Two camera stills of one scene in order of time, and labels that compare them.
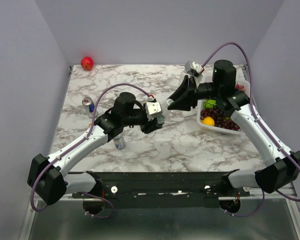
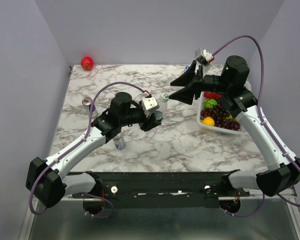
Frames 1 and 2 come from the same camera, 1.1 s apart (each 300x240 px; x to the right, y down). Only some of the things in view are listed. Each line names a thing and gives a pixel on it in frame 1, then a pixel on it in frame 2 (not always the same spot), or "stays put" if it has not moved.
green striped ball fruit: (209, 103) stays put
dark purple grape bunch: (221, 120) stays put
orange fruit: (208, 120) stays put
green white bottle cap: (169, 101) -> (164, 96)
